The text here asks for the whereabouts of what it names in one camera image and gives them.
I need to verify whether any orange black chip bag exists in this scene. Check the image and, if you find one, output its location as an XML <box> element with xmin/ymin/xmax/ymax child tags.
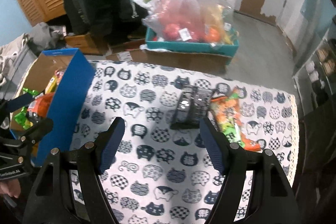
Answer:
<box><xmin>26</xmin><ymin>92</ymin><xmax>55</xmax><ymax>119</ymax></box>

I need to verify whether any orange green snack bag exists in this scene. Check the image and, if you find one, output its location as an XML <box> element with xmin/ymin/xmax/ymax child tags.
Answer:
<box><xmin>210</xmin><ymin>88</ymin><xmax>261</xmax><ymax>152</ymax></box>

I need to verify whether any black small snack bag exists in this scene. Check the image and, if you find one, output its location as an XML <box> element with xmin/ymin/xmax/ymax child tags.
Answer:
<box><xmin>170</xmin><ymin>85</ymin><xmax>214</xmax><ymax>130</ymax></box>

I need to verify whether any red snack bag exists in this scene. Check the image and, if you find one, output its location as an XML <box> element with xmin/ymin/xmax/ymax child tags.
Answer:
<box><xmin>55</xmin><ymin>68</ymin><xmax>66</xmax><ymax>81</ymax></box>

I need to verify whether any left hand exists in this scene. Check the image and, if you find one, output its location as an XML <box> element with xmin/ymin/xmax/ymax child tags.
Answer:
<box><xmin>0</xmin><ymin>178</ymin><xmax>21</xmax><ymax>198</ymax></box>

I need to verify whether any blue cardboard box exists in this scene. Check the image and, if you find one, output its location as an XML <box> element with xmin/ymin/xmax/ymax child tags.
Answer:
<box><xmin>17</xmin><ymin>48</ymin><xmax>95</xmax><ymax>166</ymax></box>

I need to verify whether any grey hoodie pile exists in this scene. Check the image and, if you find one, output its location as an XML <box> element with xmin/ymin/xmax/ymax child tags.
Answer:
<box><xmin>1</xmin><ymin>22</ymin><xmax>67</xmax><ymax>88</ymax></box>

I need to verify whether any cat pattern tablecloth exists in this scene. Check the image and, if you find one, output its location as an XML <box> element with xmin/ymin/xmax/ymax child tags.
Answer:
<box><xmin>71</xmin><ymin>61</ymin><xmax>298</xmax><ymax>223</ymax></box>

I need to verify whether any brown cardboard box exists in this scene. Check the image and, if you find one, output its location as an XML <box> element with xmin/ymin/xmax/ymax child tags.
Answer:
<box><xmin>64</xmin><ymin>32</ymin><xmax>229</xmax><ymax>75</ymax></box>

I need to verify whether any white shoe rack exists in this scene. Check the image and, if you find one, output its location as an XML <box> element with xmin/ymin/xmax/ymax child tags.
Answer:
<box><xmin>293</xmin><ymin>29</ymin><xmax>335</xmax><ymax>117</ymax></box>

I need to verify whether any teal cardboard box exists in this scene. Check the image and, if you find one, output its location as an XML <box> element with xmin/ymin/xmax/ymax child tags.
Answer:
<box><xmin>145</xmin><ymin>27</ymin><xmax>239</xmax><ymax>58</ymax></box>

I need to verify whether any clear bag of fruit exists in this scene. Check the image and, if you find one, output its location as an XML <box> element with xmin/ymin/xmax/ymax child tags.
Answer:
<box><xmin>143</xmin><ymin>0</ymin><xmax>233</xmax><ymax>45</ymax></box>

